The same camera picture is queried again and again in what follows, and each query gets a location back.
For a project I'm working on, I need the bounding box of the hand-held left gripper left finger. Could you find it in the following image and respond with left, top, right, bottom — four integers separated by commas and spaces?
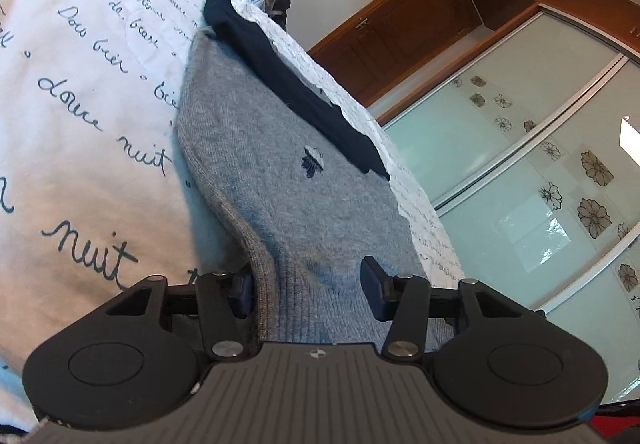
102, 269, 256, 365

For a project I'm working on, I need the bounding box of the glass sliding wardrobe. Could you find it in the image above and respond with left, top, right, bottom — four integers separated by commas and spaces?
377, 0, 640, 405

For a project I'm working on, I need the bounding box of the red cloth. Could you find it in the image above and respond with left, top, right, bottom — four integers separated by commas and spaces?
585, 404, 640, 444

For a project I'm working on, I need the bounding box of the grey sweater with navy sleeves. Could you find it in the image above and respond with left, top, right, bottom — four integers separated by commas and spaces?
172, 0, 453, 345

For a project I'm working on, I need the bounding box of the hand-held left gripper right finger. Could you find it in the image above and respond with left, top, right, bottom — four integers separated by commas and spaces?
361, 256, 548, 364

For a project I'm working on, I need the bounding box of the brown wooden door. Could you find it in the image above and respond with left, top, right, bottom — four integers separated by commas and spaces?
306, 0, 481, 110

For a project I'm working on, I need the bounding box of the white script-print quilt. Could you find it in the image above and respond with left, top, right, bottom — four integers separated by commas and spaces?
0, 0, 468, 435

